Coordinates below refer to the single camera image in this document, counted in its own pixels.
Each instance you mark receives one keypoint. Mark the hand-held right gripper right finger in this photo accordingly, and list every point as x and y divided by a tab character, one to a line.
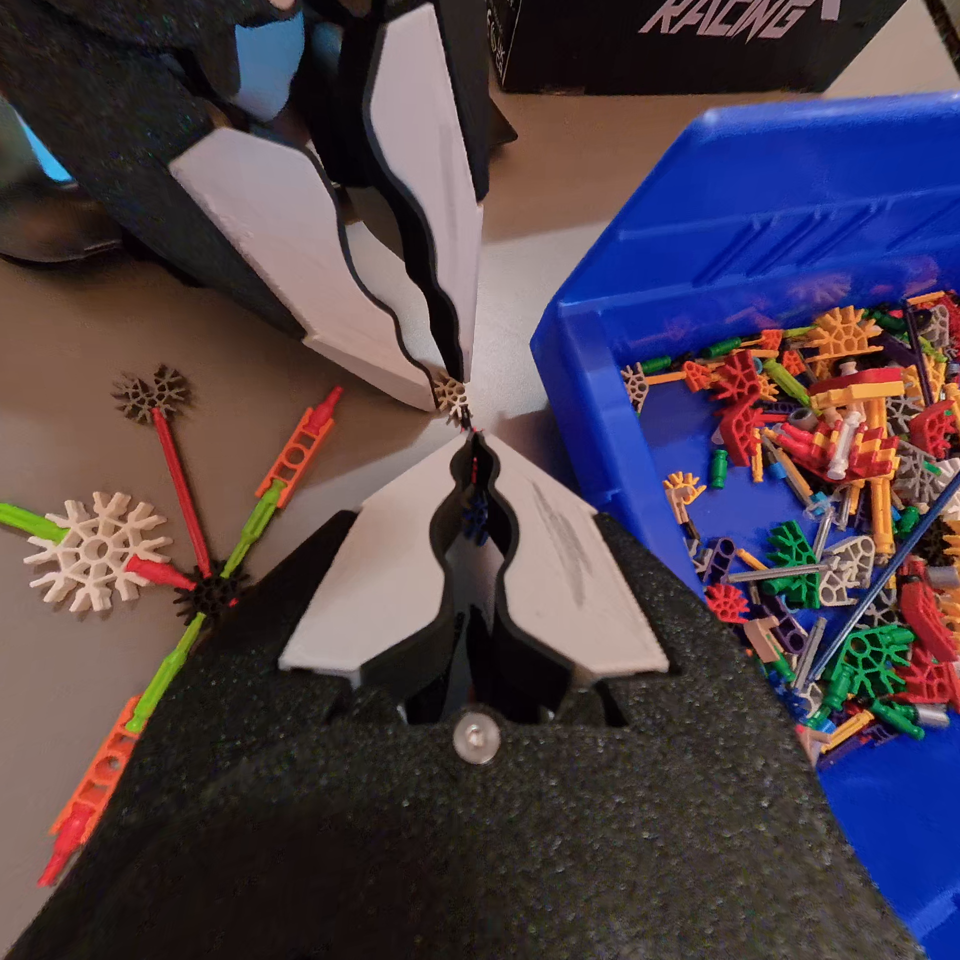
585	600

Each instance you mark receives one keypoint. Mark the shiny metal fitting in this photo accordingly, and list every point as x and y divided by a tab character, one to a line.
60	232

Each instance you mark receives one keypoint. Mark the black toy box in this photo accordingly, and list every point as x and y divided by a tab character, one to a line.
675	67

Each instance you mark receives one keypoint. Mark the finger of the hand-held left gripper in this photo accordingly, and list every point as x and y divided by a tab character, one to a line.
285	247
431	172

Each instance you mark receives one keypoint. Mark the toy rod and connector assembly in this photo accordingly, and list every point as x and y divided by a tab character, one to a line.
97	551

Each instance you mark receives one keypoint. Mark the phone with lit screen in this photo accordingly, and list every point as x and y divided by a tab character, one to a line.
266	71

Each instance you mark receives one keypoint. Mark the pale grey toy connector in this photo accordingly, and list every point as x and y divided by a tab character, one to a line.
450	394

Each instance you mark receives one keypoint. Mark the blue plastic bin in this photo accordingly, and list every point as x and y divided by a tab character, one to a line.
637	262

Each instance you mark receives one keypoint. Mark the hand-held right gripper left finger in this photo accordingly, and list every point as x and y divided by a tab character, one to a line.
367	600

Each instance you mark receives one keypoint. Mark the pile of colourful toy pieces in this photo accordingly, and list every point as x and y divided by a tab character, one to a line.
840	487

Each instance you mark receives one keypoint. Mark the blue toy connector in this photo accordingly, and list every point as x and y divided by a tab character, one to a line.
475	517

